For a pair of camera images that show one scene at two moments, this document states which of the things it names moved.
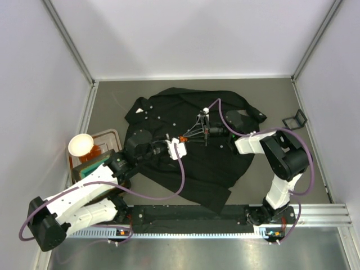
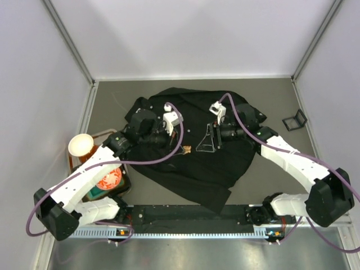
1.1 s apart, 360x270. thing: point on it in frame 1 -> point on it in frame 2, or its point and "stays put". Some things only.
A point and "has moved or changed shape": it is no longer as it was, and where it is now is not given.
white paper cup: [80, 144] stays put
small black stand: [298, 121] stays put
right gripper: [205, 130] -> [217, 135]
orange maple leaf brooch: [182, 139] has moved or changed shape
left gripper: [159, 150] -> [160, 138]
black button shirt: [207, 122] stays put
